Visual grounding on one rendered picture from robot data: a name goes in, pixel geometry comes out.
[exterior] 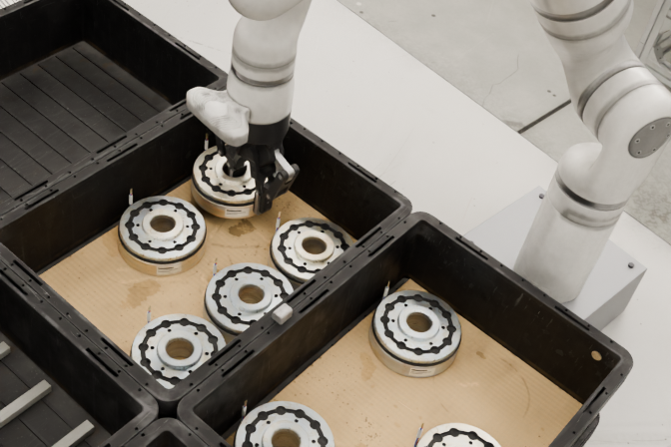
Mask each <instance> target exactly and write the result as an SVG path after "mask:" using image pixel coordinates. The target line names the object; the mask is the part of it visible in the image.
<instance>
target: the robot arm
mask: <svg viewBox="0 0 671 447"><path fill-rule="evenodd" d="M529 1H530V3H531V5H532V8H533V10H534V12H535V14H536V17H537V19H538V21H539V23H540V25H541V27H542V29H543V31H544V33H545V35H546V37H547V39H548V40H549V42H550V44H551V46H552V48H553V49H554V51H555V52H556V54H557V55H558V57H559V58H560V60H561V63H562V66H563V69H564V73H565V77H566V81H567V85H568V90H569V94H570V98H571V102H572V105H573V108H574V110H575V112H576V114H577V116H578V117H579V119H580V120H581V121H582V123H583V124H584V125H585V126H586V127H587V129H588V130H589V131H590V132H591V133H592V134H593V136H594V137H595V138H596V139H597V140H598V142H599V143H600V144H599V143H580V144H576V145H574V146H572V147H570V148H568V149H567V150H566V151H565V153H564V154H563V155H562V157H561V159H560V161H559V164H558V166H557V168H556V171H555V173H554V175H553V178H552V180H551V182H550V184H549V187H548V189H547V191H546V194H545V196H544V198H543V200H542V203H541V205H540V207H539V209H538V212H537V214H536V216H535V218H534V221H533V223H532V225H531V227H530V230H529V232H528V234H527V236H526V239H525V241H524V243H523V245H522V247H521V250H520V252H519V254H518V256H517V259H516V261H515V264H514V272H516V273H517V274H519V275H520V276H522V277H523V278H525V279H526V280H527V281H529V282H530V283H532V284H533V285H535V286H536V287H538V288H539V289H540V290H542V291H543V292H545V293H546V294H548V295H549V296H551V297H552V298H553V299H555V300H556V301H558V302H559V303H563V302H567V301H570V300H572V299H574V298H575V297H576V296H578V295H579V293H580V291H581V289H582V287H583V286H584V284H585V282H586V280H587V278H588V276H589V274H590V273H591V271H592V269H593V267H594V265H595V263H596V261H597V259H598V258H599V256H600V254H601V252H602V250H603V249H604V247H605V245H606V243H607V241H608V240H609V238H610V236H611V234H612V232H613V230H614V228H615V226H616V224H617V222H618V221H619V218H620V216H621V215H622V213H623V211H624V209H625V207H626V205H627V203H628V201H629V199H630V197H631V196H632V194H633V193H634V192H635V191H636V190H637V189H638V188H639V187H640V185H641V184H642V183H643V182H644V181H645V180H646V178H647V177H648V175H649V174H650V172H651V171H652V169H653V167H654V165H655V164H656V162H657V161H658V159H659V157H660V156H661V154H662V152H663V151H664V149H665V148H666V146H667V145H668V143H669V141H670V140H671V93H670V92H669V91H668V90H667V89H666V88H665V86H664V85H663V84H662V83H661V82H660V81H659V80H658V79H657V78H656V77H655V76H654V75H653V74H652V73H651V72H650V71H649V70H648V69H647V68H646V67H645V65H644V64H643V63H642V62H641V61H640V60H639V59H638V58H637V57H636V56H635V54H634V53H633V51H632V50H631V48H630V46H629V45H628V43H627V40H626V38H625V36H624V34H623V33H624V32H625V30H626V29H627V27H628V25H629V23H630V20H631V18H632V14H633V6H634V3H633V0H529ZM229 2H230V4H231V6H232V7H233V8H234V9H235V10H236V11H237V12H238V13H239V14H241V15H242V17H241V19H240V20H239V22H238V23H237V25H236V27H235V31H234V36H233V44H232V57H231V67H230V71H229V76H228V81H227V90H226V91H221V92H220V91H214V90H210V89H207V88H203V87H197V88H194V89H191V90H189V91H188V92H187V104H186V105H187V107H188V109H189V110H190V111H191V112H192V113H193V114H194V115H195V116H196V117H197V118H198V119H199V120H200V121H201V122H202V123H203V124H205V125H206V126H207V127H208V128H209V129H210V130H211V131H212V132H213V133H215V138H216V143H217V149H218V153H219V155H220V156H221V157H226V159H227V166H228V167H229V174H228V176H229V177H233V178H237V177H241V176H242V175H244V174H245V172H246V170H247V168H248V165H247V164H245V162H246V161H248V162H249V163H250V172H251V177H252V178H253V179H255V186H256V191H255V198H254V209H253V212H254V213H255V214H256V215H257V216H258V215H260V214H263V213H264V212H266V211H268V210H270V209H271V207H272V203H273V200H274V199H275V198H277V197H279V196H281V195H283V194H285V193H286V192H287V191H288V190H289V188H290V187H291V185H292V183H293V182H294V180H295V179H296V177H297V175H298V174H299V172H300V169H299V166H298V165H297V164H293V165H291V166H290V165H289V164H288V162H287V161H286V160H285V158H284V157H283V155H284V147H283V139H284V137H285V135H286V133H287V131H288V129H289V126H290V119H291V112H292V104H293V97H294V89H295V75H294V73H295V65H296V57H297V48H298V39H299V36H300V33H301V30H302V28H303V26H304V23H305V21H306V18H307V15H308V12H309V9H310V6H311V3H312V0H229ZM225 143H227V144H226V145H225ZM265 178H268V181H267V182H265V183H264V179H265Z"/></svg>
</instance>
